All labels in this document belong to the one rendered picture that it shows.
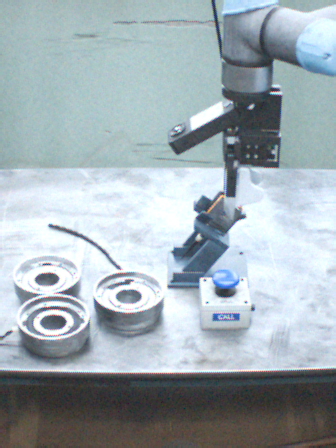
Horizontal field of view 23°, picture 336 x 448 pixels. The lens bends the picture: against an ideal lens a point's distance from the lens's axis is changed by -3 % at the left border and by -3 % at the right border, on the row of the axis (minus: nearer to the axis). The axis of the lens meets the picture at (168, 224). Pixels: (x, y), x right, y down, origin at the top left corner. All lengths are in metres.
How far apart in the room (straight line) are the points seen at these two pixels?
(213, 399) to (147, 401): 0.12
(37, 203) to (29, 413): 0.39
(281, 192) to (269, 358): 0.48
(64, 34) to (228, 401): 1.60
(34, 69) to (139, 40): 0.36
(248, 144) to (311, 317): 0.28
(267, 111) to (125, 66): 1.61
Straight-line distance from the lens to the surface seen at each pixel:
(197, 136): 1.23
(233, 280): 1.23
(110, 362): 1.19
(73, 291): 1.28
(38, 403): 1.50
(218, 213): 1.30
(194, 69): 2.81
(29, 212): 1.54
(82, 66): 2.81
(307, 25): 1.11
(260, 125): 1.23
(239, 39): 1.16
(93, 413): 1.47
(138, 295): 1.28
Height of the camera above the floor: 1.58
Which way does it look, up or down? 31 degrees down
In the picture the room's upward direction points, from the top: 1 degrees clockwise
